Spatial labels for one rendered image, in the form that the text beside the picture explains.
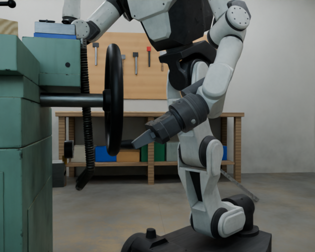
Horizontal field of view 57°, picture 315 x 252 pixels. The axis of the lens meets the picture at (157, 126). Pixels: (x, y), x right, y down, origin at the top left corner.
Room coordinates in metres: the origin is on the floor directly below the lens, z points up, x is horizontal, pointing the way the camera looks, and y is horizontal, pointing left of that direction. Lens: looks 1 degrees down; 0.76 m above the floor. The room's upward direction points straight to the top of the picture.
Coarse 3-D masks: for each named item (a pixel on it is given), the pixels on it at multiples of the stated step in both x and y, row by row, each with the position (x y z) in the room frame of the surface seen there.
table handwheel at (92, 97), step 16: (112, 48) 0.68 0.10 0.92; (112, 64) 0.64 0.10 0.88; (112, 80) 0.63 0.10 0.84; (48, 96) 0.71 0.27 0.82; (64, 96) 0.72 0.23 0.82; (80, 96) 0.73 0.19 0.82; (96, 96) 0.74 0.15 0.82; (112, 96) 0.62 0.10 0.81; (112, 112) 0.63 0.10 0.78; (112, 128) 0.64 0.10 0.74; (112, 144) 0.67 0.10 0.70
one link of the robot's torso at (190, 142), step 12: (192, 72) 1.18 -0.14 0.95; (204, 72) 1.20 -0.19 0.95; (168, 84) 1.28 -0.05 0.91; (168, 96) 1.28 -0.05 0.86; (180, 96) 1.33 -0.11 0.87; (180, 132) 1.30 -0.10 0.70; (192, 132) 1.22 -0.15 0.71; (204, 132) 1.26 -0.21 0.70; (180, 144) 1.30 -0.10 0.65; (192, 144) 1.25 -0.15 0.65; (204, 144) 1.24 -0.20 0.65; (180, 156) 1.32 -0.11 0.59; (192, 156) 1.26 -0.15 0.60; (204, 156) 1.23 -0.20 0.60
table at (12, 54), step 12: (0, 36) 0.48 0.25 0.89; (12, 36) 0.48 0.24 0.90; (0, 48) 0.47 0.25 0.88; (12, 48) 0.48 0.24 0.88; (24, 48) 0.54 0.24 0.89; (0, 60) 0.47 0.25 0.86; (12, 60) 0.48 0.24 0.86; (24, 60) 0.54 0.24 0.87; (36, 60) 0.66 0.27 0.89; (0, 72) 0.50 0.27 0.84; (12, 72) 0.50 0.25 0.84; (24, 72) 0.54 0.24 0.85; (36, 72) 0.66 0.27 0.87; (36, 84) 0.67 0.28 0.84; (48, 84) 0.69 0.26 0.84; (60, 84) 0.70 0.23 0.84; (72, 84) 0.70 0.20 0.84
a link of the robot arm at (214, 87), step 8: (216, 64) 0.80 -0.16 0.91; (224, 64) 0.80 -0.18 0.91; (208, 72) 0.79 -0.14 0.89; (216, 72) 0.78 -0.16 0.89; (224, 72) 0.78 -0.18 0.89; (232, 72) 0.81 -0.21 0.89; (208, 80) 0.77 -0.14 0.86; (216, 80) 0.77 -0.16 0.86; (224, 80) 0.77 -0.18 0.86; (208, 88) 0.76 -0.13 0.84; (216, 88) 0.76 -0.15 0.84; (224, 88) 0.76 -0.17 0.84; (208, 96) 0.76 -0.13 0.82; (216, 96) 0.75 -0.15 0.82
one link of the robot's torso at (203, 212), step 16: (208, 144) 1.23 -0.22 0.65; (208, 160) 1.22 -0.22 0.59; (192, 176) 1.34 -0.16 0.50; (208, 176) 1.22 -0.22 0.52; (192, 192) 1.35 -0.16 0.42; (208, 192) 1.28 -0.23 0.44; (192, 208) 1.34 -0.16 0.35; (208, 208) 1.29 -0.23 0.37; (224, 208) 1.35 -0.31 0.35; (192, 224) 1.37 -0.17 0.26; (208, 224) 1.30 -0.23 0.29
